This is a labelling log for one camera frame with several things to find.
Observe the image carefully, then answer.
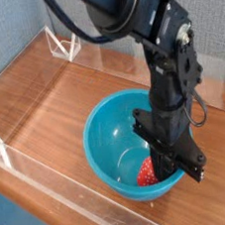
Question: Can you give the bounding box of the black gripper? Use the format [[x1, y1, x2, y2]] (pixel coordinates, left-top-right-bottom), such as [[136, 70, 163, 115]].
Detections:
[[133, 108, 206, 182]]

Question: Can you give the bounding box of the red toy strawberry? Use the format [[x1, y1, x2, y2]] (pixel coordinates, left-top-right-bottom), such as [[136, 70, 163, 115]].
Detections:
[[137, 157, 158, 186]]

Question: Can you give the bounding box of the blue plastic bowl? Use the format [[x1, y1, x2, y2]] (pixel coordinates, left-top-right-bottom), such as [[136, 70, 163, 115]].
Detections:
[[82, 88, 185, 202]]

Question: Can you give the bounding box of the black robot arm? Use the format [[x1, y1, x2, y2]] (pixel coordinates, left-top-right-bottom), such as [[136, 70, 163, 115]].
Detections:
[[81, 0, 206, 181]]

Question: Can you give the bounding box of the clear acrylic back barrier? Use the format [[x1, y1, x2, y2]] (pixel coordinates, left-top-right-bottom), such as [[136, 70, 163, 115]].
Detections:
[[74, 41, 225, 111]]

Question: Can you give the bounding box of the clear acrylic barrier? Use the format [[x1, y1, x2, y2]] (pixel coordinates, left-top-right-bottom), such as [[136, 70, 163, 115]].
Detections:
[[0, 146, 160, 225], [74, 41, 225, 111]]

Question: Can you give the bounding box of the clear acrylic front barrier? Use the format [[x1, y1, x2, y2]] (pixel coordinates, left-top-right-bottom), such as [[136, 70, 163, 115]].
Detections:
[[0, 146, 160, 225]]

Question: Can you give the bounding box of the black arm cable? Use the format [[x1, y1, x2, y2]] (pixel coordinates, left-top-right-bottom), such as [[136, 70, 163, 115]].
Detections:
[[40, 0, 117, 51]]

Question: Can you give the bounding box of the clear acrylic corner bracket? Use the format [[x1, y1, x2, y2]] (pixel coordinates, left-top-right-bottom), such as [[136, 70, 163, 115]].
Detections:
[[45, 27, 81, 61]]

